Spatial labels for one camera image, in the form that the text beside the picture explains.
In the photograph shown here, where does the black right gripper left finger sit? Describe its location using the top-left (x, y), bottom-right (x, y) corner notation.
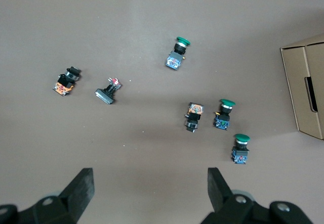
top-left (0, 167), bottom-right (95, 224)

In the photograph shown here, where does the black square push button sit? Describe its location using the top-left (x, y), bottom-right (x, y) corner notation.
top-left (95, 76), bottom-right (123, 106)

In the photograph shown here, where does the brown cardboard box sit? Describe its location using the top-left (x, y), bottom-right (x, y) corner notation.
top-left (279, 33), bottom-right (324, 141)

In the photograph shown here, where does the black selector switch orange block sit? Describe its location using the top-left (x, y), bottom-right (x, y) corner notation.
top-left (52, 66), bottom-right (82, 98)
top-left (184, 102), bottom-right (205, 133)

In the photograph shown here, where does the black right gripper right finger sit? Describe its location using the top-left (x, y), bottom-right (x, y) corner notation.
top-left (201, 167), bottom-right (314, 224)

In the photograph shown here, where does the green mushroom push button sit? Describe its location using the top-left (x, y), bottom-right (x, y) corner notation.
top-left (213, 98), bottom-right (236, 130)
top-left (165, 36), bottom-right (191, 71)
top-left (230, 133), bottom-right (251, 165)

